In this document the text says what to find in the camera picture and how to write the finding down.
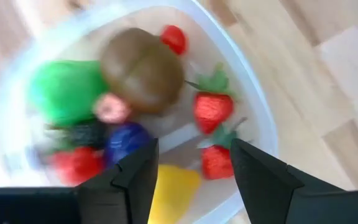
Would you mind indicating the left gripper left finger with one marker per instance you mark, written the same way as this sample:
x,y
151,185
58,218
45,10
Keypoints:
x,y
126,196

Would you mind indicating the yellow lemon toy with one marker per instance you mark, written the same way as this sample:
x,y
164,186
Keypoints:
x,y
172,193

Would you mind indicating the black blackberry toy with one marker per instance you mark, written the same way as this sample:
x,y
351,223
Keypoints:
x,y
82,135

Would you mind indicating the red cherry tomato toy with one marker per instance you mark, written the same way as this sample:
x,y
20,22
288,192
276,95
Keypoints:
x,y
174,40
78,166

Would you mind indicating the red strawberry toy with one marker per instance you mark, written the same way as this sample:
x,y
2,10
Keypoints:
x,y
213,109
216,161

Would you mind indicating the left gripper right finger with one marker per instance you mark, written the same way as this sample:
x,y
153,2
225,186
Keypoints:
x,y
269,196

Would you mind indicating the green pear toy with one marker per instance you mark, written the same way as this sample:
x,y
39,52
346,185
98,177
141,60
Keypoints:
x,y
65,90

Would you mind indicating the brown kiwi toy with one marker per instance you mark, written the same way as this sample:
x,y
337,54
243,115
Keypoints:
x,y
141,68

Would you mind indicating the pink wrinkled fruit toy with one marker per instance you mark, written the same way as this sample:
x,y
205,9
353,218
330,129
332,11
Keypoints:
x,y
112,109

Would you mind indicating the purple eggplant toy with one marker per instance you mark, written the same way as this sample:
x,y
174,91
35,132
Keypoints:
x,y
126,141

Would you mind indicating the clear plastic tupperware container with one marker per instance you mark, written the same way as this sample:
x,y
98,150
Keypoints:
x,y
250,102

